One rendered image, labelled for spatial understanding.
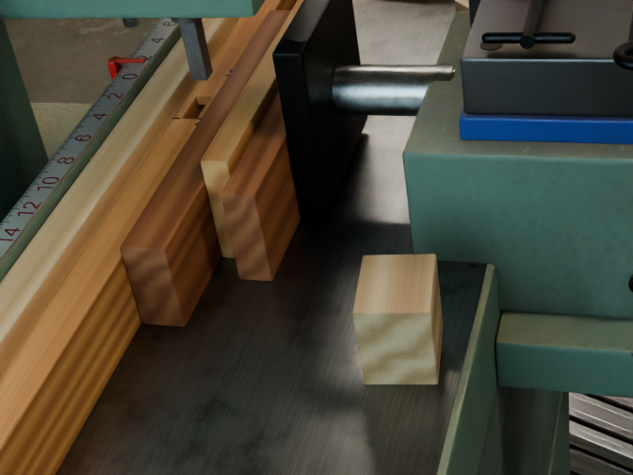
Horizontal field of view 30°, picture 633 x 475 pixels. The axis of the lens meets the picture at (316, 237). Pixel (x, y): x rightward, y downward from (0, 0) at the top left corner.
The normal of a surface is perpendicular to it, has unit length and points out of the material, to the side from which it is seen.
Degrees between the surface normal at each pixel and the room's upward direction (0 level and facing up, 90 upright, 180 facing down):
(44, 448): 90
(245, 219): 90
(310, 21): 0
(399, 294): 0
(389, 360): 90
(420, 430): 0
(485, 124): 90
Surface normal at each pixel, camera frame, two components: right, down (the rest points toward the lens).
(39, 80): -0.14, -0.80
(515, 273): -0.26, 0.60
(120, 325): 0.96, 0.05
